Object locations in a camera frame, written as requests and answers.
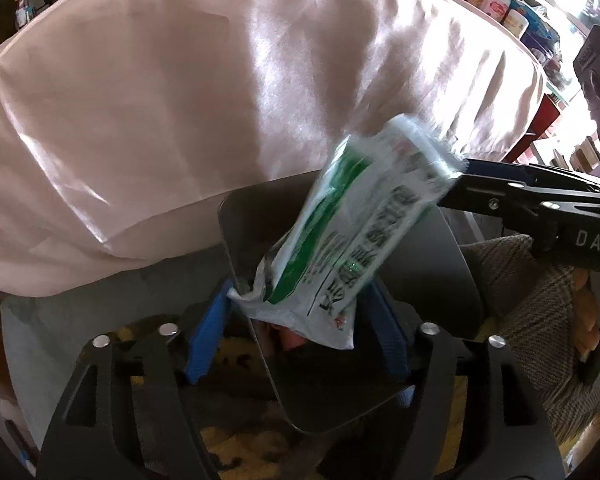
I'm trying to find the green white wipes packet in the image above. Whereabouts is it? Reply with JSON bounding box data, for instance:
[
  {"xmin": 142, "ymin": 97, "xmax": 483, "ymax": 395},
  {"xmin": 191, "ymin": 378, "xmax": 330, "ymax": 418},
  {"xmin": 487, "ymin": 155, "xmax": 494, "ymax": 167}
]
[{"xmin": 228, "ymin": 115, "xmax": 467, "ymax": 350}]

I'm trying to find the pink plastic cup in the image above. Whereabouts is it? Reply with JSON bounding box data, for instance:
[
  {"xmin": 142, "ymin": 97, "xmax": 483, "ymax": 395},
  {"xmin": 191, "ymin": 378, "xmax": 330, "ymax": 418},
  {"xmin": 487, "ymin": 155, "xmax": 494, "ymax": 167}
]
[{"xmin": 274, "ymin": 325, "xmax": 308, "ymax": 351}]

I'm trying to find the black trash bin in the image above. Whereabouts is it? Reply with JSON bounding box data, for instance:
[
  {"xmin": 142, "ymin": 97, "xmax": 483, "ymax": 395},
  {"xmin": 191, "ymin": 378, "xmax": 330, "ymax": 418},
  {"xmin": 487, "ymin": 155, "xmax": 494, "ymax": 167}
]
[{"xmin": 216, "ymin": 169, "xmax": 484, "ymax": 436}]

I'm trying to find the person left hand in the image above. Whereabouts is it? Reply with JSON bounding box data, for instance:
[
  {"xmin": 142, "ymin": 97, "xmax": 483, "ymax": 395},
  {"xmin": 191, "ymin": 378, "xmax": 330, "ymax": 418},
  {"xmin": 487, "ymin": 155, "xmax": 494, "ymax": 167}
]
[{"xmin": 572, "ymin": 269, "xmax": 600, "ymax": 356}]

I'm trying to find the cream lidded canister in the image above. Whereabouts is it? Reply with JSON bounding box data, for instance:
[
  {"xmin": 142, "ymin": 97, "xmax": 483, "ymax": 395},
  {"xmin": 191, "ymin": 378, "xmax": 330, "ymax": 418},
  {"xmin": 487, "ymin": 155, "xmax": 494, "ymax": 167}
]
[{"xmin": 502, "ymin": 9, "xmax": 529, "ymax": 39}]

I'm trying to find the white canister pink label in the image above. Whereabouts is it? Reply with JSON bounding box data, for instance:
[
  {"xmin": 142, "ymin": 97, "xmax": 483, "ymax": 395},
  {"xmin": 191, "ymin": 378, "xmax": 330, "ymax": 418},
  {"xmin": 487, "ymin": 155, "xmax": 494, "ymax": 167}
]
[{"xmin": 479, "ymin": 0, "xmax": 510, "ymax": 23}]

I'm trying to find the pink satin tablecloth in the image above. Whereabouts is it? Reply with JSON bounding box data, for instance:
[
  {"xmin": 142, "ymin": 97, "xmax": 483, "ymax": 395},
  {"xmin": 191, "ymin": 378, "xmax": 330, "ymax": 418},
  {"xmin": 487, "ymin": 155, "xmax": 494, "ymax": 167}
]
[{"xmin": 0, "ymin": 0, "xmax": 545, "ymax": 297}]

